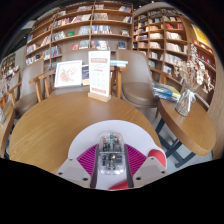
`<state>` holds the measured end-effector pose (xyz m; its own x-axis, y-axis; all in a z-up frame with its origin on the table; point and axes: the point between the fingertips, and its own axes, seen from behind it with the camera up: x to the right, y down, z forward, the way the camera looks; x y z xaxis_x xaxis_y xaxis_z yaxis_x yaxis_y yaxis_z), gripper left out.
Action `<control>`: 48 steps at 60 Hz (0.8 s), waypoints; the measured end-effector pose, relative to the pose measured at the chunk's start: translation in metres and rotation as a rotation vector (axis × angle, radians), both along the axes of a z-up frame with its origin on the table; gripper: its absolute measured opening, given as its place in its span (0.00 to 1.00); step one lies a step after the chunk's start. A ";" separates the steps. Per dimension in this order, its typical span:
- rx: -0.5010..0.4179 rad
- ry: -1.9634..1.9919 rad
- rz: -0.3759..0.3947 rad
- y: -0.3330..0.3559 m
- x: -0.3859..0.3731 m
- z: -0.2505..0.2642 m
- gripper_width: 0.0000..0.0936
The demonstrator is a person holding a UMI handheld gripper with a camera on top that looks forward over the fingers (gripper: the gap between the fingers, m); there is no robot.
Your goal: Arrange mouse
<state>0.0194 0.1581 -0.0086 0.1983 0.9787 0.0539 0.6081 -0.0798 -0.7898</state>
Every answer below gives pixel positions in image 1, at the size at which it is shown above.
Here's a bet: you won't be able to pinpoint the white mouse pad red rest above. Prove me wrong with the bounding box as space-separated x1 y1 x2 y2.
67 119 168 191

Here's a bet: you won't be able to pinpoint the transparent computer mouse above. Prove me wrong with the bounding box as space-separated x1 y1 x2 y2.
97 131 126 176

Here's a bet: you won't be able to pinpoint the distant wooden bookshelf unit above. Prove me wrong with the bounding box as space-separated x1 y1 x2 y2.
0 53 21 81

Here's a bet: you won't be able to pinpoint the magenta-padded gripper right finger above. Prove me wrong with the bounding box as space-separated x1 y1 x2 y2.
123 143 170 189

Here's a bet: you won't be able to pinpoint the straight wooden bookshelf unit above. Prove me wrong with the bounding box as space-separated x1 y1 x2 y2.
24 1 134 68

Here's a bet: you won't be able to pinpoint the white red sign wooden base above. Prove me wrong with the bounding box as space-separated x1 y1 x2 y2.
87 49 112 103

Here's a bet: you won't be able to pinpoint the glass vase pink dried flowers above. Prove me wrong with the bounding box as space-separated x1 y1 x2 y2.
0 74 9 125

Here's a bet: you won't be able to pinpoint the stack of colourful books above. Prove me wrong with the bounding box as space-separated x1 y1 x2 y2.
151 81 183 103

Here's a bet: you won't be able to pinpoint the beige upholstered wooden armchair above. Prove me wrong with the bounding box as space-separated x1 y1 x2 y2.
6 59 46 118
29 49 128 101
114 49 160 109

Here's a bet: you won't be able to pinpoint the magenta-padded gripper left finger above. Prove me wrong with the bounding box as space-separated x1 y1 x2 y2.
54 143 100 190

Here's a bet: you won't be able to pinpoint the white framed floral picture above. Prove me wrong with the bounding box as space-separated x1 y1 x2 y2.
53 59 83 89

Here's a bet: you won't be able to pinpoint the glass vase pale dried flowers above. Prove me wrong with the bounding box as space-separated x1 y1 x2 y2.
173 43 214 118

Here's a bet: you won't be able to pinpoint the flat blue books stack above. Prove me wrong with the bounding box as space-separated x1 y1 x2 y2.
109 59 129 68

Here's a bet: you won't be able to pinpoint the dark upright book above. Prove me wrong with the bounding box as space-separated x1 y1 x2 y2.
81 64 90 86

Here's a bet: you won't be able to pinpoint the curved wooden bookshelf unit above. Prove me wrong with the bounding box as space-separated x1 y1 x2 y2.
132 6 218 111

